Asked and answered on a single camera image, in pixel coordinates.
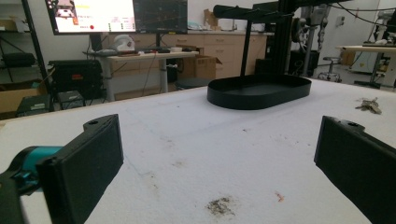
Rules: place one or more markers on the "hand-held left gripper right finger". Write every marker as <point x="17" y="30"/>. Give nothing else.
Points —
<point x="358" y="165"/>

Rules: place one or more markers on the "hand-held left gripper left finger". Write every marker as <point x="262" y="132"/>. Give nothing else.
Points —
<point x="81" y="168"/>

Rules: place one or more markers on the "bunch of metal keys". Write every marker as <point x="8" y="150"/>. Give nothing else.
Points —
<point x="369" y="105"/>

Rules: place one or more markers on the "black key stand with tray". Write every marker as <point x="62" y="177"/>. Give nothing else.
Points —
<point x="258" y="84"/>

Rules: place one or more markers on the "small black device box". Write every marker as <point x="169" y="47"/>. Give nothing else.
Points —
<point x="33" y="105"/>
<point x="71" y="99"/>

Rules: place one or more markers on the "black equipment case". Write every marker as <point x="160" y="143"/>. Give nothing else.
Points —
<point x="76" y="77"/>

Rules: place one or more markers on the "metal stool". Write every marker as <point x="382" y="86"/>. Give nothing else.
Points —
<point x="330" y="70"/>

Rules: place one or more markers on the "wooden workbench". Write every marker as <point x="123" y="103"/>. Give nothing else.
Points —
<point x="370" y="59"/>

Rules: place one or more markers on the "light wooden desk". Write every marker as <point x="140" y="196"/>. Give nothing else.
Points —
<point x="149" y="67"/>

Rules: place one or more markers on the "black tripod stand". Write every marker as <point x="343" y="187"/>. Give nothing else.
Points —
<point x="34" y="46"/>

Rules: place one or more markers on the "white helmet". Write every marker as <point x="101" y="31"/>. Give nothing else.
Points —
<point x="123" y="43"/>

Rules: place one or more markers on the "black keyboard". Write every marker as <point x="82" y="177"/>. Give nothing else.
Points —
<point x="154" y="49"/>

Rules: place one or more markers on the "black round stool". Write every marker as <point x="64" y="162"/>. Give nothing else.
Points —
<point x="191" y="83"/>

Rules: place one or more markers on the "hanging robot gripper device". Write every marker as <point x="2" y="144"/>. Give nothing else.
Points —
<point x="313" y="31"/>

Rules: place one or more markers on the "open cardboard box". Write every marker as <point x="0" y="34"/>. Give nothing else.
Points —
<point x="199" y="66"/>

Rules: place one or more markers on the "large monitor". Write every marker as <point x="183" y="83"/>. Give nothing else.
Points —
<point x="118" y="15"/>

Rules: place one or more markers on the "wooden cabinet row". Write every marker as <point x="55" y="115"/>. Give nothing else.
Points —
<point x="218" y="53"/>

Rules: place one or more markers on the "black metal frame column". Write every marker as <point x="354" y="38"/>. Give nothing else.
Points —
<point x="285" y="37"/>

